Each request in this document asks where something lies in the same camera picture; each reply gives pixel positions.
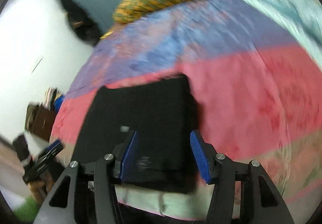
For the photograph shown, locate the black pants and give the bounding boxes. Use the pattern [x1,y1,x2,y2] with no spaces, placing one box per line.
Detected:
[72,74,198,193]

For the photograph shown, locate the operator left hand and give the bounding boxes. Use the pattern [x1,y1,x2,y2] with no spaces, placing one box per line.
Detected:
[28,179,55,204]

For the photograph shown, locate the brown wooden cabinet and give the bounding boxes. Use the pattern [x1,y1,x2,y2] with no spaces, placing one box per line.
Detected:
[25,104,56,141]

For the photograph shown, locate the clothes pile with blue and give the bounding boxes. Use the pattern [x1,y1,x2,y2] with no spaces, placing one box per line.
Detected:
[43,87,65,113]

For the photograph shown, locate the colourful satin quilt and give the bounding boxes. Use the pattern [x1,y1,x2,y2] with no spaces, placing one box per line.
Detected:
[52,0,321,223]

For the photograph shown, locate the teal floral blanket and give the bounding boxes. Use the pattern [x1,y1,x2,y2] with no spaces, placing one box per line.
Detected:
[243,0,321,67]

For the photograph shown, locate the black bag on wall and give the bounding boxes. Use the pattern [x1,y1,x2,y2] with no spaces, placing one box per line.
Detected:
[58,0,103,46]

